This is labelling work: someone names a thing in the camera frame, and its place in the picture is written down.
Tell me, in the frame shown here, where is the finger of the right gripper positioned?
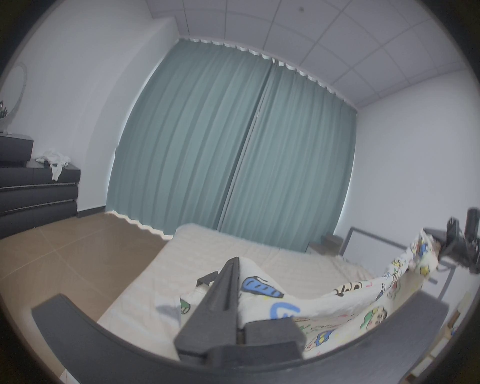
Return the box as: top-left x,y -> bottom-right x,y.
423,226 -> 449,243

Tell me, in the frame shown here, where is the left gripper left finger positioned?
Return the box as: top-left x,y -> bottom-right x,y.
173,257 -> 241,357

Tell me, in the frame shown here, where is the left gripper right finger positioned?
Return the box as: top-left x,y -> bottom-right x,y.
236,317 -> 307,357

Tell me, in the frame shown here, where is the white printed pyjama top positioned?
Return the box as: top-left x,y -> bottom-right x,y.
179,229 -> 440,361

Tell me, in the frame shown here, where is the bed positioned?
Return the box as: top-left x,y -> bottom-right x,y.
95,223 -> 456,357

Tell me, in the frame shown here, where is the grey bedside table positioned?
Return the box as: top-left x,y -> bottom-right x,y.
308,233 -> 344,256

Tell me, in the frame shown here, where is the black chest of drawers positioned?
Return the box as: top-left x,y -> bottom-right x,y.
0,159 -> 81,241

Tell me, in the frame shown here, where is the white garment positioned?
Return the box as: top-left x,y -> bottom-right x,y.
35,149 -> 72,182

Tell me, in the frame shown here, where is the black dressing table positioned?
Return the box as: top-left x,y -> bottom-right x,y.
0,133 -> 34,167

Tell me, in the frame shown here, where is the round white-framed mirror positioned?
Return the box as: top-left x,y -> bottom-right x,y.
0,62 -> 28,134

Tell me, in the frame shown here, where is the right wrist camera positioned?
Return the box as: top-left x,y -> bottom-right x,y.
445,217 -> 461,241

